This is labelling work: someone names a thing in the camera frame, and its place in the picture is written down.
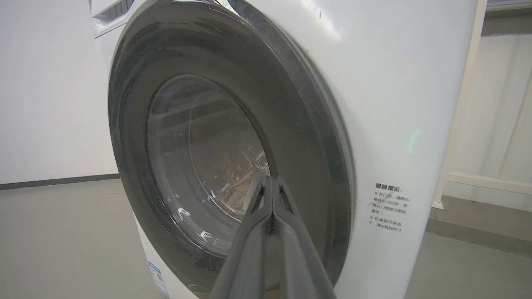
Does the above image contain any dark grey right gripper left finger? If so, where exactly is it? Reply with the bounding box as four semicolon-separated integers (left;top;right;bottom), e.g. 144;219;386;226
210;176;274;299

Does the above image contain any black round washer door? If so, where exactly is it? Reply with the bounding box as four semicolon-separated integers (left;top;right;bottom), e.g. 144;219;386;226
108;0;357;292

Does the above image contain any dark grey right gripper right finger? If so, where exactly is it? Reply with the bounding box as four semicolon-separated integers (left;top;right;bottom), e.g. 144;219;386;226
271;176;337;299

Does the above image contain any printed warning text label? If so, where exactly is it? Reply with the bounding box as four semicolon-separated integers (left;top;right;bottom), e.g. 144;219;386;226
368;183;411;233

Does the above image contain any white metal frame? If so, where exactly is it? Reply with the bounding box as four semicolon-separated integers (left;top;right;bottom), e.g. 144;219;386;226
432;0;532;210

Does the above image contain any blue energy label sticker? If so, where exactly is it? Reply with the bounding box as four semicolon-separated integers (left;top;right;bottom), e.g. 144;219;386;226
148;261;170;298

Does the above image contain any white front-load washing machine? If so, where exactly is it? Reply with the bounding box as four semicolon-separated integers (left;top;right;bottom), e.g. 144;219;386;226
89;0;478;299

